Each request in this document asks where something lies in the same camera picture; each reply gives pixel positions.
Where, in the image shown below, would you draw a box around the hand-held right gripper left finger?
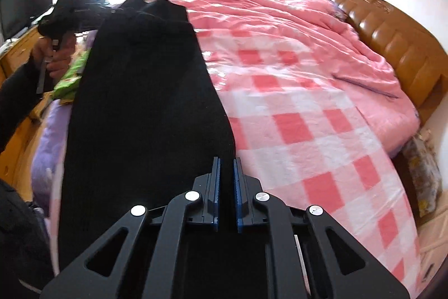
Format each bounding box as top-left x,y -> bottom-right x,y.
40,156 -> 222,299

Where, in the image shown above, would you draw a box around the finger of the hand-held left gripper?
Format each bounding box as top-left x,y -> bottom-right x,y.
89,3 -> 120,20

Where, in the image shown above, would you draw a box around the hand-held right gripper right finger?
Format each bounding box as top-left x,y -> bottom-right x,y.
233,158 -> 410,299

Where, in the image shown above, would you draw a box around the black pants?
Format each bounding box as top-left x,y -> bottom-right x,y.
58,0 -> 237,273

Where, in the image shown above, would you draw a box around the person's left forearm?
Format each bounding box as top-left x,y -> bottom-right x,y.
0,57 -> 54,159

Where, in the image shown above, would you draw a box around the person's left hand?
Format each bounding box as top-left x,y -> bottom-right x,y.
30,34 -> 76,80

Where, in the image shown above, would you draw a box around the black flat screen television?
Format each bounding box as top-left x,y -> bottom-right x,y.
0,0 -> 53,40

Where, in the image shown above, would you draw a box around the wooden television cabinet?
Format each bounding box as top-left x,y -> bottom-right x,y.
0,25 -> 45,82

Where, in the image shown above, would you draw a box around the green patterned packet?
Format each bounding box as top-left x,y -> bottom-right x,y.
52,50 -> 90,103

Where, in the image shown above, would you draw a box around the pink checked blanket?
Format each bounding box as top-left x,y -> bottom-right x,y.
143,0 -> 422,299

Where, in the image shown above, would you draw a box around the purple bed sheet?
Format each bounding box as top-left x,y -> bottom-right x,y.
31,29 -> 93,215

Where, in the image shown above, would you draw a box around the floral pillow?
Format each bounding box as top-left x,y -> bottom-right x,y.
402,136 -> 444,217

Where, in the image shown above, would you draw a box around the person's dark clothed body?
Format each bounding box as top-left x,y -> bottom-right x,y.
0,178 -> 61,299

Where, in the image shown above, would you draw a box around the brown padded wooden headboard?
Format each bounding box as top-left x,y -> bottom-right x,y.
320,0 -> 448,126

